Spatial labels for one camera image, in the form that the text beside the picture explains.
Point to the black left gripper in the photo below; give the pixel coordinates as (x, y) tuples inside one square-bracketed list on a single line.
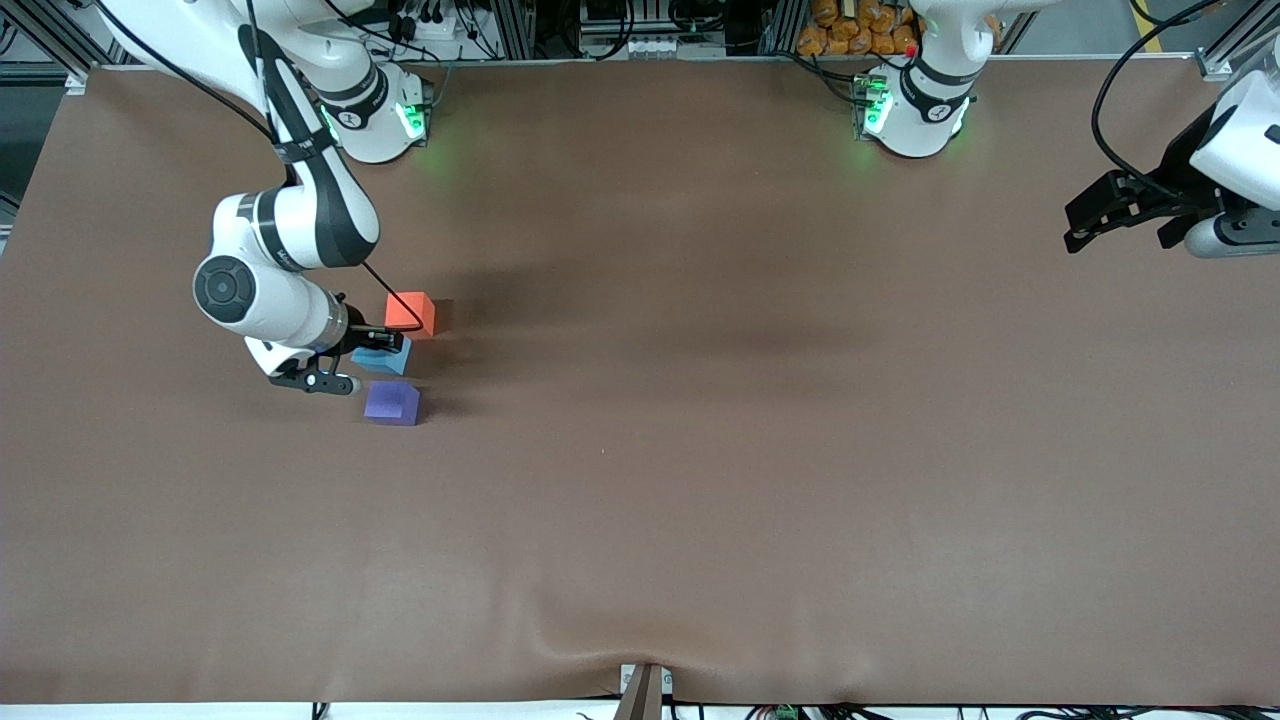
[(1187, 169)]

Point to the light blue foam block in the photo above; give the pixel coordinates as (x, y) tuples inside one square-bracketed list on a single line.
[(385, 363)]

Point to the aluminium frame profile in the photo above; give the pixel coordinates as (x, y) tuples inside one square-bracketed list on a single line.
[(1235, 40), (60, 45)]

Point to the green terminal connector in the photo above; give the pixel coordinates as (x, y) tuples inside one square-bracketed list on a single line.
[(785, 713)]

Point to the purple foam block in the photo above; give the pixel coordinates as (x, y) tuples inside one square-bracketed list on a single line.
[(390, 402)]

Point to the white power strip with plugs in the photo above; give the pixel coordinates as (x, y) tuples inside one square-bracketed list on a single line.
[(450, 40)]

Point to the brown table cover sheet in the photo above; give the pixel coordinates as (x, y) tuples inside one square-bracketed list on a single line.
[(640, 520)]

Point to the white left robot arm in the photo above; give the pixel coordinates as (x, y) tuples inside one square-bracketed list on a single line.
[(920, 125)]

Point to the pile of orange packets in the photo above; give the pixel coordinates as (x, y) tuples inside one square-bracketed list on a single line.
[(850, 30)]

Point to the brown camera mount post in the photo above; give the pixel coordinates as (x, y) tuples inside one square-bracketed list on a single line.
[(643, 695)]

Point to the orange foam block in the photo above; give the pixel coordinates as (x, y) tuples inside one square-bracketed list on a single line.
[(421, 312)]

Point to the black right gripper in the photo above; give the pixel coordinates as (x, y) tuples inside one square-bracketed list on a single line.
[(357, 333)]

